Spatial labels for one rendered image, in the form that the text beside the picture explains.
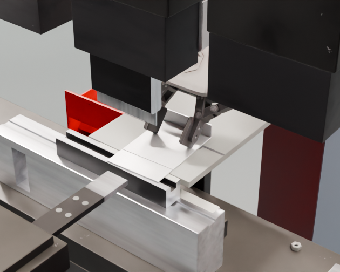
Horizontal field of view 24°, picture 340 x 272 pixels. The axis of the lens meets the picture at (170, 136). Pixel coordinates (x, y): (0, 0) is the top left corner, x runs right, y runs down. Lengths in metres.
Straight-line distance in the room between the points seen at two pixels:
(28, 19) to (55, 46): 2.62
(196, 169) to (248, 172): 1.72
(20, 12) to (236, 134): 0.34
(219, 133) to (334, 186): 0.94
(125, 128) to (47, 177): 0.13
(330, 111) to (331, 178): 1.21
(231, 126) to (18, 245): 0.40
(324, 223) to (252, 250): 0.97
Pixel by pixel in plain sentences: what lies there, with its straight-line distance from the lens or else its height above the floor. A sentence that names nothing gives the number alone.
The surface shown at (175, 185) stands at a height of 0.99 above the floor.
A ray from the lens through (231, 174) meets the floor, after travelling 2.75.
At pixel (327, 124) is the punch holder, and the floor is 1.19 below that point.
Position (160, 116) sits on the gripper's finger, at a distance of 1.11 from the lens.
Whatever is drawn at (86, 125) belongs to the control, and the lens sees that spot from 1.62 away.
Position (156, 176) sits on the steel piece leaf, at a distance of 1.03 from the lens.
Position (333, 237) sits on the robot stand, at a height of 0.23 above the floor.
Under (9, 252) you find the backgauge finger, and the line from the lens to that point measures 0.88.
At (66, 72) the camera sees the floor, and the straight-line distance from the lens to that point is 3.40.
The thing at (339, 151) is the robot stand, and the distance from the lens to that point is 1.97.
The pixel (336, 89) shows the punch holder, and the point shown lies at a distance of 0.78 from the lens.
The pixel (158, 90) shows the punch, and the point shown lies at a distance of 0.97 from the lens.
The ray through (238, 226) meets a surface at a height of 0.88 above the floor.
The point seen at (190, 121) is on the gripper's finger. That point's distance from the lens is 1.06.
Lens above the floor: 1.61
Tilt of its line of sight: 33 degrees down
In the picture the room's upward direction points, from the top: straight up
